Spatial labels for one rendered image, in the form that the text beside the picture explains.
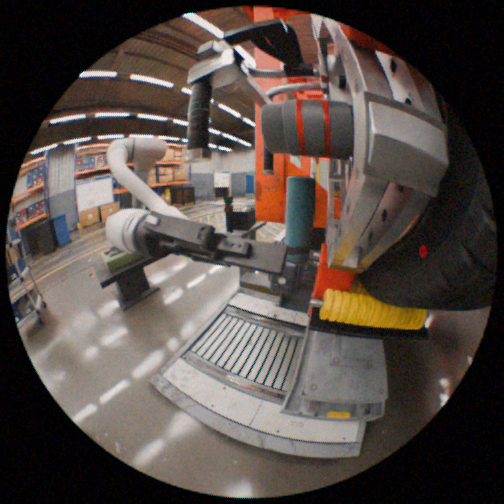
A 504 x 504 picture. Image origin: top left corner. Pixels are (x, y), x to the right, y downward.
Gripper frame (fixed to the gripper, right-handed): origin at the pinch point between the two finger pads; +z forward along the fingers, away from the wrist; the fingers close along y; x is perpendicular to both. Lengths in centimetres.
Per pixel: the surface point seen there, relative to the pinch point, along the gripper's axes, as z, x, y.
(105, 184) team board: -613, 158, -39
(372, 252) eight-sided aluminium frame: 13.8, 3.7, -1.7
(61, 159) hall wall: -1090, 214, 290
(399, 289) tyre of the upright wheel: 17.6, -0.5, -1.0
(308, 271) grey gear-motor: 6, 15, -52
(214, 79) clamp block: -8.7, 21.9, 16.4
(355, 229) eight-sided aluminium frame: 10.2, 3.7, 2.3
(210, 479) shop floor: 4, -74, -15
